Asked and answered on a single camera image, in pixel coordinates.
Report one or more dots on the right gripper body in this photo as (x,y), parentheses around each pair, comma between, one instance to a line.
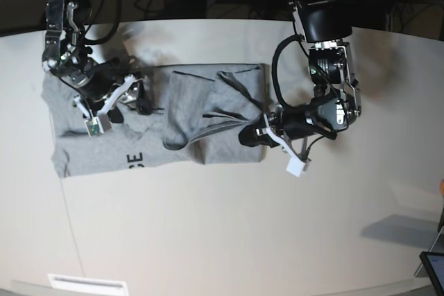
(107,83)

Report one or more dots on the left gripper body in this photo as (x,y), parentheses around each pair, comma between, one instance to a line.
(301,122)

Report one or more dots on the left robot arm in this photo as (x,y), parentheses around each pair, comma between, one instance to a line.
(336,100)

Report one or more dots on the grey T-shirt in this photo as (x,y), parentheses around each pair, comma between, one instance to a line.
(198,112)

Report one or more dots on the white paper label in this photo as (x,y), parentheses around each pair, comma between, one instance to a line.
(57,279)

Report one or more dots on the black tablet screen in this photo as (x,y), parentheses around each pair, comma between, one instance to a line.
(433,264)

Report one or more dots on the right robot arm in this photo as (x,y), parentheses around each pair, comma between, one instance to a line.
(67,50)

